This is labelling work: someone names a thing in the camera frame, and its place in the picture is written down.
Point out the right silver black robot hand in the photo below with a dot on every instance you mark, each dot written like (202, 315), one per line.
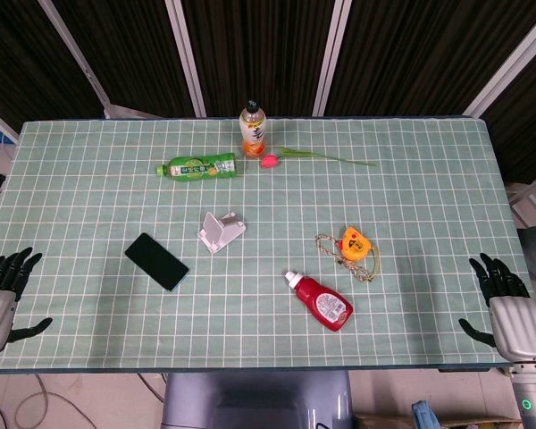
(518, 326)

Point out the black smartphone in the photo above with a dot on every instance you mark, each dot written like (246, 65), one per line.
(156, 261)

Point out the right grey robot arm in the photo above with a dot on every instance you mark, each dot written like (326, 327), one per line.
(533, 393)

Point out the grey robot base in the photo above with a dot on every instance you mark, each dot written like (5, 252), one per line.
(250, 402)

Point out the white phone stand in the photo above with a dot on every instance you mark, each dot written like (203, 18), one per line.
(225, 232)

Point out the blue cloth item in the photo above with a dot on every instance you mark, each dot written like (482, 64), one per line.
(424, 415)

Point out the green checkered tablecloth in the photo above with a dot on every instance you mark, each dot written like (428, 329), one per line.
(94, 201)

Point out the orange tape measure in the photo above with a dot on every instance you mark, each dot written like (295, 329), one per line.
(355, 243)

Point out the red ketchup bottle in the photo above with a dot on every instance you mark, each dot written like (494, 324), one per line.
(321, 301)

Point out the green tea bottle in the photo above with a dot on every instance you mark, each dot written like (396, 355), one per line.
(196, 169)

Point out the pink artificial tulip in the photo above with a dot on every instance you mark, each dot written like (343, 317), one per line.
(268, 161)

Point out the orange juice bottle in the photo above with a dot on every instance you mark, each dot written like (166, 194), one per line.
(253, 129)

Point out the white metal frame post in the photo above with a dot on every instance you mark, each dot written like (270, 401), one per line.
(76, 49)
(332, 53)
(513, 62)
(0, 120)
(529, 190)
(185, 53)

